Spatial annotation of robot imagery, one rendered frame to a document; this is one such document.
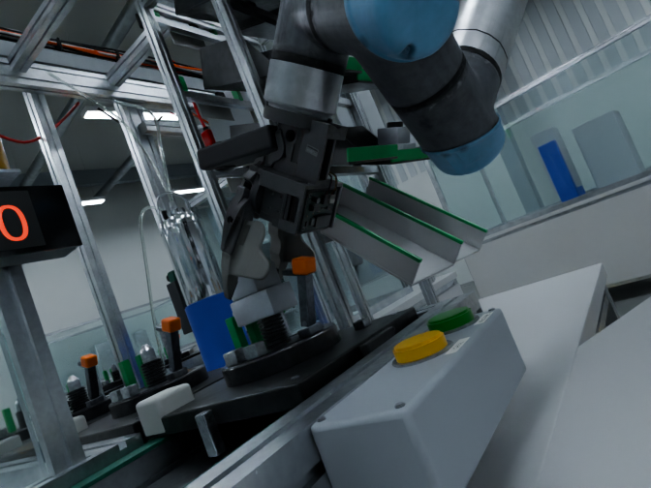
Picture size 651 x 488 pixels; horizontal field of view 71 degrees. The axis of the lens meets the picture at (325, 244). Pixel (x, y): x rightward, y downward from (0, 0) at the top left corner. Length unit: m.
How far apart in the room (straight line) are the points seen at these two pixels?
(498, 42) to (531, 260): 4.17
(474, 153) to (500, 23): 0.13
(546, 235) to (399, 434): 4.31
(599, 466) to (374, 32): 0.33
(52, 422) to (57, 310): 11.04
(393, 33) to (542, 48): 9.02
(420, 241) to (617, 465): 0.50
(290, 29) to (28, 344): 0.40
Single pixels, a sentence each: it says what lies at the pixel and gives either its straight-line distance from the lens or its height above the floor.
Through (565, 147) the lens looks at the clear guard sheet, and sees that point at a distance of 4.47.
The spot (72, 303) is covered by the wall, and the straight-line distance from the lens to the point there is 11.70.
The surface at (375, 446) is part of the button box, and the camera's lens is 0.27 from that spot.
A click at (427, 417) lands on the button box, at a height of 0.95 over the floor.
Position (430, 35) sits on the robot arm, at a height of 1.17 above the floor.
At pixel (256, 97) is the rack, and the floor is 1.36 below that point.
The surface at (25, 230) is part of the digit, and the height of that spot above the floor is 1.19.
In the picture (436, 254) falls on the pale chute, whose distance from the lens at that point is 0.78.
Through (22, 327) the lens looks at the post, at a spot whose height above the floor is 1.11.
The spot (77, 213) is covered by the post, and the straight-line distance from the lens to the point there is 1.76.
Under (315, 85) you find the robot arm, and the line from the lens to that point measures 0.46.
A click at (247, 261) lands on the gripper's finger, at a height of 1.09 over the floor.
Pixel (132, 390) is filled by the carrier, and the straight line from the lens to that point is 0.70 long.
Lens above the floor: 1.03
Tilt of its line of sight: 5 degrees up
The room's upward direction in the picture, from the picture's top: 22 degrees counter-clockwise
